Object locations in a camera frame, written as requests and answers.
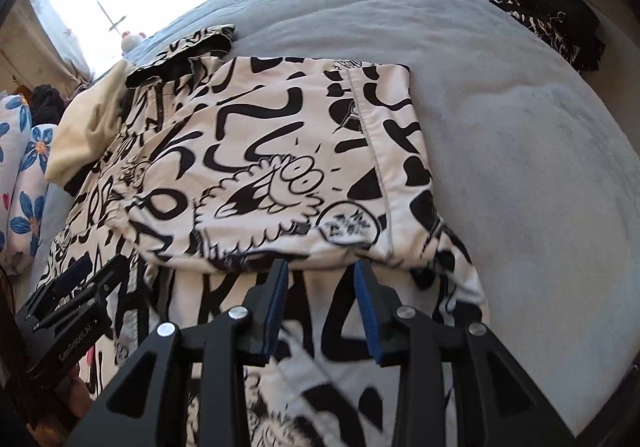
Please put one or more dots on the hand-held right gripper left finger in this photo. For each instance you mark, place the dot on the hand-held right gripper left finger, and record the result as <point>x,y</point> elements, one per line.
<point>275,312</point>

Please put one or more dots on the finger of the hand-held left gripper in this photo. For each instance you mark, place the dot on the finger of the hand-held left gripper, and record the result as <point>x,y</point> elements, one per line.
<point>75,273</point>
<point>109,272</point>

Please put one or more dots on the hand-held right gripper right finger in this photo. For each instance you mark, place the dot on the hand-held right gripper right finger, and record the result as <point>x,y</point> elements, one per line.
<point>371,322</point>

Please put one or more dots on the white black printed jacket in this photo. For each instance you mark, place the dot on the white black printed jacket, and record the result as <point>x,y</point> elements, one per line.
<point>260,137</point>

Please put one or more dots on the dark clothes pile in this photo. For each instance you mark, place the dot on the dark clothes pile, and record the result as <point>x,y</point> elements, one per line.
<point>47,102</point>

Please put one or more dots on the blue floral rolled blanket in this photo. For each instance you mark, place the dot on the blue floral rolled blanket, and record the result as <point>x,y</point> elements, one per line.
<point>25,207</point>

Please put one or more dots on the cream folded cloth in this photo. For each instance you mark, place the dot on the cream folded cloth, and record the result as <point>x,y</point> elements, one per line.
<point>85,127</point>

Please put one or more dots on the white pink plush toy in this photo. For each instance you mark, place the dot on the white pink plush toy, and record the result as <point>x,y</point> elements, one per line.
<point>131,40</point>

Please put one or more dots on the grey-blue bed blanket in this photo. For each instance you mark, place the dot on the grey-blue bed blanket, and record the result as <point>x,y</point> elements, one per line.
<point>500,127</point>

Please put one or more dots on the black white patterned cloth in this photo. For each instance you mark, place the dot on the black white patterned cloth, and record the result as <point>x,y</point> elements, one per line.
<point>535,22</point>

